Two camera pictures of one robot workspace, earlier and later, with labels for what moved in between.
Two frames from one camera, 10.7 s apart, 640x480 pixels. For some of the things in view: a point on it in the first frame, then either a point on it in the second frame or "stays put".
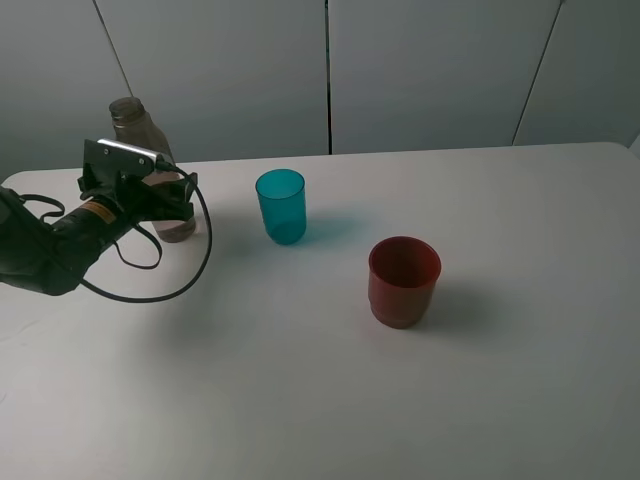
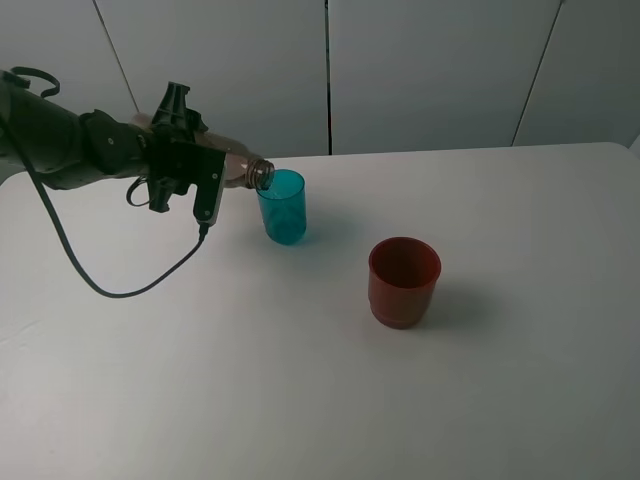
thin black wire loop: (61, 212) → (12, 76)
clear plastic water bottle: (135, 128) → (242, 168)
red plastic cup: (402, 275) stays put
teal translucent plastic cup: (281, 194) stays put
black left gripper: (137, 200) → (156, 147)
